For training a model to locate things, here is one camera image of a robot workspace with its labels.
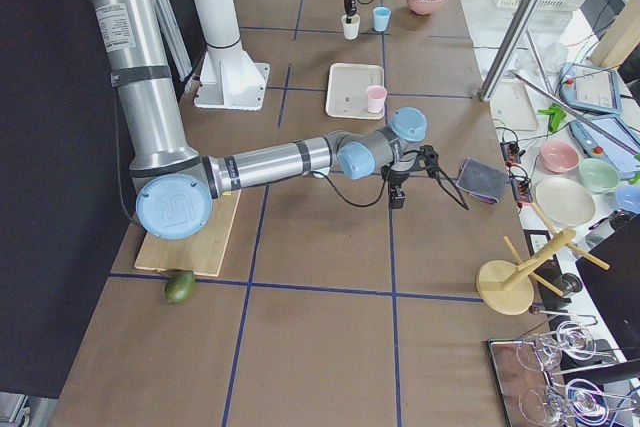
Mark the blue cup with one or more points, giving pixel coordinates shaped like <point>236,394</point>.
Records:
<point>381,18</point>

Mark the cream yellow cup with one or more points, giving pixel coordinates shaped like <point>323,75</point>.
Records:
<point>350,26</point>

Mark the pink cup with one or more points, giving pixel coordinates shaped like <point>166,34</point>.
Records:
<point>376,96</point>

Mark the green cup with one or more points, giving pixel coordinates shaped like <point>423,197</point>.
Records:
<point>320,173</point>

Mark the cream rabbit tray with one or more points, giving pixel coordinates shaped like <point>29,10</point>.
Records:
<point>346,92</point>

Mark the grey folded cloth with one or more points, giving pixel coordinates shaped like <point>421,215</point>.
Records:
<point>481,181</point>

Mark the wooden mug tree stand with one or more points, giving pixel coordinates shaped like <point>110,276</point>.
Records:
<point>507,287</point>

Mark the pink ceramic bowl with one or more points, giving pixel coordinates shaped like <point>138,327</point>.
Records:
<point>558,157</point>

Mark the cream plate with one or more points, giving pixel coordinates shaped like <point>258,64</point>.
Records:
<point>564,201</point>

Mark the wooden cutting board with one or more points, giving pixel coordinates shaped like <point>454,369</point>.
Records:
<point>203,253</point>

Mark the green ceramic bowl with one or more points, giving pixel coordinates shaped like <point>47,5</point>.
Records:
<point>598,176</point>

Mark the teach pendant tablet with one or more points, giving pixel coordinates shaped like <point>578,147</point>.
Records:
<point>590,89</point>

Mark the wine glass upper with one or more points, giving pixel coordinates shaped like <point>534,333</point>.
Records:
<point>545,351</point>

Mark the wine glass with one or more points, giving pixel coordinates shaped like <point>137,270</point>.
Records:
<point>545,351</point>
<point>578,401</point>

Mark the blue ceramic bowl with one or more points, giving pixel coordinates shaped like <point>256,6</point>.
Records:
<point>627,197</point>

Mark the green avocado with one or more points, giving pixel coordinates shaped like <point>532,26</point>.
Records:
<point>180,287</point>

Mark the wine glass lower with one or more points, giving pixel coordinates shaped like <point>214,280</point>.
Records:
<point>578,401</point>

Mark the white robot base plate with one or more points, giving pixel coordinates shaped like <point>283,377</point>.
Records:
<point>241,88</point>

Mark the aluminium frame post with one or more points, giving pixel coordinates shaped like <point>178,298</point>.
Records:
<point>507,48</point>

